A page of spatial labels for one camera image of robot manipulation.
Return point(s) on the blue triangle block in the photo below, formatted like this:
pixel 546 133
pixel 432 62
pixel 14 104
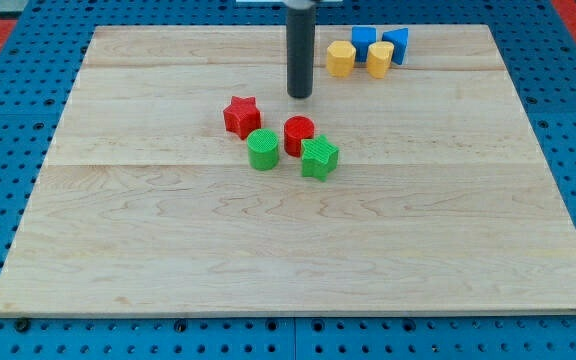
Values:
pixel 399 38

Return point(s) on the red cylinder block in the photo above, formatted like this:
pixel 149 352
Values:
pixel 296 129

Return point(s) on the light wooden board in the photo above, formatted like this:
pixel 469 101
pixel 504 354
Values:
pixel 441 204

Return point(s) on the red star block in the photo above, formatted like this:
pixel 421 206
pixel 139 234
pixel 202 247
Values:
pixel 242 116

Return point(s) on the blue cube block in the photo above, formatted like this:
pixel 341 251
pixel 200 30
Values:
pixel 361 38

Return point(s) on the green cylinder block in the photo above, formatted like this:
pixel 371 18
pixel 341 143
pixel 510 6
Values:
pixel 263 152

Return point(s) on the yellow hexagon block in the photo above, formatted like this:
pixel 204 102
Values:
pixel 340 58

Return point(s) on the green star block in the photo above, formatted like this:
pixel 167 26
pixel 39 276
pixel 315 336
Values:
pixel 319 157

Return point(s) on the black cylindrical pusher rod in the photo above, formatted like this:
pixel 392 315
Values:
pixel 300 34

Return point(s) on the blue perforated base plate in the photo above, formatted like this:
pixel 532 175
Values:
pixel 39 63

